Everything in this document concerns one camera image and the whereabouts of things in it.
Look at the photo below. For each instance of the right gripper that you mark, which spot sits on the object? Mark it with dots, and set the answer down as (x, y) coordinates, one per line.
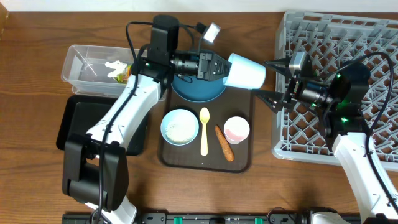
(279, 100)

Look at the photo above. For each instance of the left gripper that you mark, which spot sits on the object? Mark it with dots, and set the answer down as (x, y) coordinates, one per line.
(207, 61)

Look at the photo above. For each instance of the light blue cup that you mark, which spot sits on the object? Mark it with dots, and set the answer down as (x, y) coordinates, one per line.
(244, 73)

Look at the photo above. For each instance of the dark blue plate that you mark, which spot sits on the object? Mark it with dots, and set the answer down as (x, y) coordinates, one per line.
(187, 85)

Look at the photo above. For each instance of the pink cup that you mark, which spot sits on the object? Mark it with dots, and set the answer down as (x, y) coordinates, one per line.
(236, 129)

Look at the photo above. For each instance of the orange carrot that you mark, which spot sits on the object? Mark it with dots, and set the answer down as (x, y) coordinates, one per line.
(227, 151)

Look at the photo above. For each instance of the white tissue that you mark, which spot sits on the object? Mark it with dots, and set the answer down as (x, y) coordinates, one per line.
(117, 66)

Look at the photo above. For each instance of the yellow green snack wrapper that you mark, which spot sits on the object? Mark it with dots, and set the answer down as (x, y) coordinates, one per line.
(123, 74)

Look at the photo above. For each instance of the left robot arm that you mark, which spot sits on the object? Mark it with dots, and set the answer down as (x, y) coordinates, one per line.
(95, 164)

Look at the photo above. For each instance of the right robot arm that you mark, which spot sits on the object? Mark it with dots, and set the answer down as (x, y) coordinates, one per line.
(342, 125)

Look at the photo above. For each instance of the grey dishwasher rack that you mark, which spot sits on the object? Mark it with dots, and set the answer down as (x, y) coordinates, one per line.
(330, 40)

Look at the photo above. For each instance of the yellow plastic spoon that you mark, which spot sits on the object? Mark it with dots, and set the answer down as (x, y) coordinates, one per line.
(204, 117)

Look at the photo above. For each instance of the light blue bowl with rice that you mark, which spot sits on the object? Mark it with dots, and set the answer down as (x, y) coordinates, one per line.
(179, 127)

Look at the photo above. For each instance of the brown serving tray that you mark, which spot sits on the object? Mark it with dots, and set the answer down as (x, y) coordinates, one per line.
(232, 102)

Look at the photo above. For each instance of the clear plastic bin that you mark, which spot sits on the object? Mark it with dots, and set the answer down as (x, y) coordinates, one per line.
(84, 68)

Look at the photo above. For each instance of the black tray bin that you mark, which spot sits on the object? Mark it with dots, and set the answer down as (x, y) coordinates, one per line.
(82, 112)

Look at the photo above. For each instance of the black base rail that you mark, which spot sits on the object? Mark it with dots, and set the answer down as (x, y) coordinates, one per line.
(161, 218)

